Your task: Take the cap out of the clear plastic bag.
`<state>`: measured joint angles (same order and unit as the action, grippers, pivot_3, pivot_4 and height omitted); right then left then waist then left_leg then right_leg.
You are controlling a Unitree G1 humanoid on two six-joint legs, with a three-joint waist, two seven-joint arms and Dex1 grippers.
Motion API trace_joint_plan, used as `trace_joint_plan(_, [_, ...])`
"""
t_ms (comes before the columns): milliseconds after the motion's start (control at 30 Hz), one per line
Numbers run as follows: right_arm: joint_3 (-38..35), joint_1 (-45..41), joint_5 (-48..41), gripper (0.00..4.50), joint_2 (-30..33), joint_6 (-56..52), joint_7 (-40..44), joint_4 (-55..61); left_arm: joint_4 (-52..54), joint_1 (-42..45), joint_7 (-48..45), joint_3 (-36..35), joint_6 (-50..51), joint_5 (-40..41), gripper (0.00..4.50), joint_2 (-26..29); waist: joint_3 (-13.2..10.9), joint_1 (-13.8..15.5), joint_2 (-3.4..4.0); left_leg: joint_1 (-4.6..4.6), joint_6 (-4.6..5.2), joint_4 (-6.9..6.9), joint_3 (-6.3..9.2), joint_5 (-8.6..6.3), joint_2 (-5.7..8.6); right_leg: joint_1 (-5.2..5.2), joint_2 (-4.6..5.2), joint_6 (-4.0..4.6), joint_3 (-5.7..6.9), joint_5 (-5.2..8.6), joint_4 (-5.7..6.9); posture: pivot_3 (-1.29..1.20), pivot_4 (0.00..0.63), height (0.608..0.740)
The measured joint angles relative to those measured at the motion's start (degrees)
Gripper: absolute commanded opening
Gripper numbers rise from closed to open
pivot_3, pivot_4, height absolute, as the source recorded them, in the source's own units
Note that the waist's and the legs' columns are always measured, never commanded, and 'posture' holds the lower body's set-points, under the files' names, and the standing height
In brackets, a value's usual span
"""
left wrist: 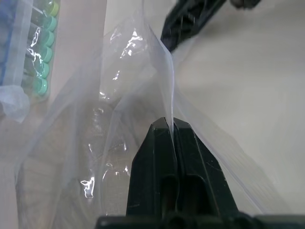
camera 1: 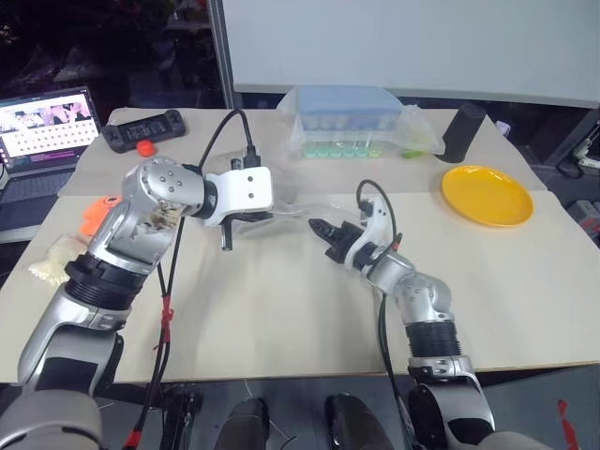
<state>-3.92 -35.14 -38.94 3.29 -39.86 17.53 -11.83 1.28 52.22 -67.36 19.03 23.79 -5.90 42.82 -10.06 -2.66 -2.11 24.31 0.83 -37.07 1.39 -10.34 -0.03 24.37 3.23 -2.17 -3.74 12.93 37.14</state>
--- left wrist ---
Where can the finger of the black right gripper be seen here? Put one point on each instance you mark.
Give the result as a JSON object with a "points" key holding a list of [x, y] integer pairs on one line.
{"points": [[197, 19], [176, 16]]}

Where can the green capped marker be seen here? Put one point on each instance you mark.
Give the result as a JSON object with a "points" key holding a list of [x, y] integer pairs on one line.
{"points": [[45, 53], [48, 38], [50, 23], [39, 86]]}

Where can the yellow-green capped marker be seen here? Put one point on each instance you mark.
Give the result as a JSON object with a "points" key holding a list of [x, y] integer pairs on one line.
{"points": [[54, 7]]}

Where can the clear plastic zip bag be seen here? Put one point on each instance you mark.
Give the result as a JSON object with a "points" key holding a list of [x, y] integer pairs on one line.
{"points": [[100, 124]]}

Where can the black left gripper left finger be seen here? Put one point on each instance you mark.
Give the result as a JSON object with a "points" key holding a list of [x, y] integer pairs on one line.
{"points": [[152, 167]]}

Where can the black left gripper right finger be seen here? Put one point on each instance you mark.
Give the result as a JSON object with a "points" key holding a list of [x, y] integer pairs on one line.
{"points": [[200, 171]]}

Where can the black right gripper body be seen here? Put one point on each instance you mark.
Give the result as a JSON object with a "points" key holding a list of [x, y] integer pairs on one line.
{"points": [[245, 3]]}

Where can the white crumpled plastic bag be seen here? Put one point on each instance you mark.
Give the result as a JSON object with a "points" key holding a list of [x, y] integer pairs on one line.
{"points": [[13, 102]]}

